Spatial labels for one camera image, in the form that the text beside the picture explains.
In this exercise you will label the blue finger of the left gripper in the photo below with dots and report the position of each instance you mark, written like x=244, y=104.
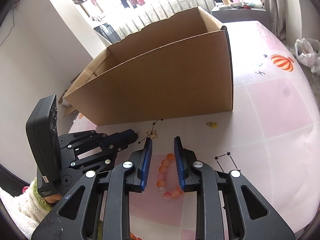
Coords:
x=118, y=141
x=88, y=134

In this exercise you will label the white plastic bag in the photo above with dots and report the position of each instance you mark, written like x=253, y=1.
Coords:
x=307, y=53

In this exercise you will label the left hand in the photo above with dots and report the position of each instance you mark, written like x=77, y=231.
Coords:
x=53, y=199

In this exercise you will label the large cardboard box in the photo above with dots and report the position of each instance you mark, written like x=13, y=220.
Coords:
x=177, y=67

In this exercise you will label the grey curtain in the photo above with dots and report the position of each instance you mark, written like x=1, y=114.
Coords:
x=276, y=17

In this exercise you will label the small yellow gold charm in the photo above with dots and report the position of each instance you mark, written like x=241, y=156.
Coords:
x=211, y=124

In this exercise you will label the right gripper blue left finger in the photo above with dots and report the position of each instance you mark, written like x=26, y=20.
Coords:
x=97, y=206

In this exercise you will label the left camera black housing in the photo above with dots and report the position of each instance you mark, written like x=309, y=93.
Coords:
x=43, y=139

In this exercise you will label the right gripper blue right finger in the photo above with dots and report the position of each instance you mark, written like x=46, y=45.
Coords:
x=227, y=203

